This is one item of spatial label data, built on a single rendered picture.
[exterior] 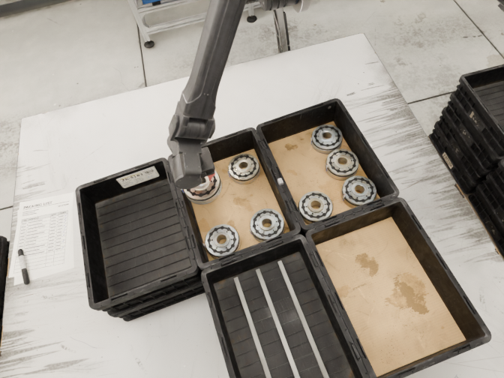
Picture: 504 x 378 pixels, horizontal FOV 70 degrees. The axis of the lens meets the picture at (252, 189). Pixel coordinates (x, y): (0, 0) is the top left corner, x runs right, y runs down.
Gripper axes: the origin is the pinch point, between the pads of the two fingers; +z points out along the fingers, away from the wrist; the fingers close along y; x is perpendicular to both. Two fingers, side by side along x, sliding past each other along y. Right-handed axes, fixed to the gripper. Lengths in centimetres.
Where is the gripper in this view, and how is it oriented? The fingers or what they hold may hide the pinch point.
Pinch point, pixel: (199, 180)
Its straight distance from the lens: 98.0
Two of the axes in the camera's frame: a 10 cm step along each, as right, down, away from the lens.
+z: 1.0, 4.4, 8.9
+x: -3.2, -8.4, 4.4
